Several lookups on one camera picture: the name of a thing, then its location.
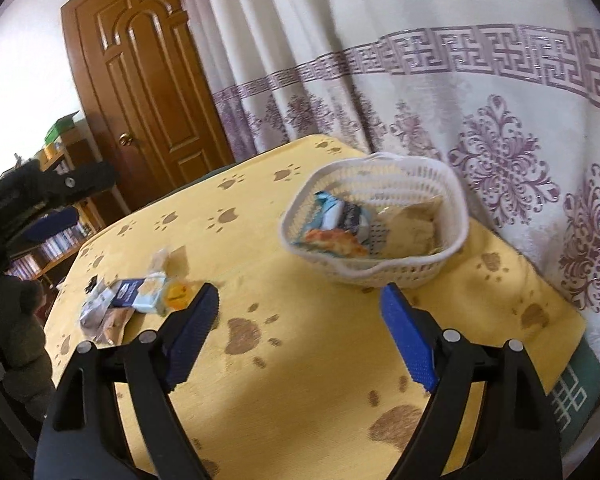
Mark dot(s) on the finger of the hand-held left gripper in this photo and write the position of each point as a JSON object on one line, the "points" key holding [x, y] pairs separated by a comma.
{"points": [[50, 225], [87, 177]]}

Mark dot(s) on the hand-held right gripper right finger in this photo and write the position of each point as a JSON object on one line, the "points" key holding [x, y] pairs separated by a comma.
{"points": [[407, 335]]}

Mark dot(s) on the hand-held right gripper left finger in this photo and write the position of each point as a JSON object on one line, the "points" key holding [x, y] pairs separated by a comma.
{"points": [[192, 332]]}

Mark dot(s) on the clear brown cake packet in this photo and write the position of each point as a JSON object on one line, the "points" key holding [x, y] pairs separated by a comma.
{"points": [[158, 263]]}

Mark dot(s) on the white plastic basket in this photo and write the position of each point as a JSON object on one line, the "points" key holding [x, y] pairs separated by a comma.
{"points": [[375, 265]]}

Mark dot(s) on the wooden bookshelf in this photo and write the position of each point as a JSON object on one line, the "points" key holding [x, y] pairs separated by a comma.
{"points": [[75, 160]]}

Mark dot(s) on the yellow orange candy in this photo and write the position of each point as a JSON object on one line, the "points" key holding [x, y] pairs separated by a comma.
{"points": [[177, 295]]}

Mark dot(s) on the yellow jar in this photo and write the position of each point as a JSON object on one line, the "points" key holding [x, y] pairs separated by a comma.
{"points": [[50, 151]]}

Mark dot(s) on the brass door knob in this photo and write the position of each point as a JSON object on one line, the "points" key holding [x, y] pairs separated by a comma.
{"points": [[125, 139]]}

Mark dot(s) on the green cardboard box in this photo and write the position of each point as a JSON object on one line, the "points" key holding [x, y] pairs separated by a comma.
{"points": [[60, 127]]}

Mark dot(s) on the dark blue cracker packet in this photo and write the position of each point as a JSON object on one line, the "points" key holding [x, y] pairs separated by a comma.
{"points": [[135, 295]]}

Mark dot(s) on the small brown snack packet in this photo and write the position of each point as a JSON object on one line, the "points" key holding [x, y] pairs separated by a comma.
{"points": [[115, 325]]}

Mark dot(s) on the dark foil wrapped candy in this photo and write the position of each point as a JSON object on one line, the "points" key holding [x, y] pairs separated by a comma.
{"points": [[95, 310]]}

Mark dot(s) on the clear beige snack packet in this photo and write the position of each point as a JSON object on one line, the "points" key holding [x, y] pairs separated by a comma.
{"points": [[412, 225]]}

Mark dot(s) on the dark olive cloth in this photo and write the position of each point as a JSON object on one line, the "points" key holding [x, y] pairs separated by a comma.
{"points": [[22, 340]]}

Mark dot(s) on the navy and white snack packet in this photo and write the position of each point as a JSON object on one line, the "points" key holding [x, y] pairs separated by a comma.
{"points": [[357, 217]]}

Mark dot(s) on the brown wooden door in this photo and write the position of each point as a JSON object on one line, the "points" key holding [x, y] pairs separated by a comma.
{"points": [[145, 60]]}

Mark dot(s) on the light blue white snack packet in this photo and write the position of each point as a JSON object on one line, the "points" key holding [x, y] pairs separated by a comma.
{"points": [[330, 210]]}

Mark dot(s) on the white purple patterned curtain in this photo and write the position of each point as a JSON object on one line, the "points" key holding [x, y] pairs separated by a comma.
{"points": [[380, 10]]}

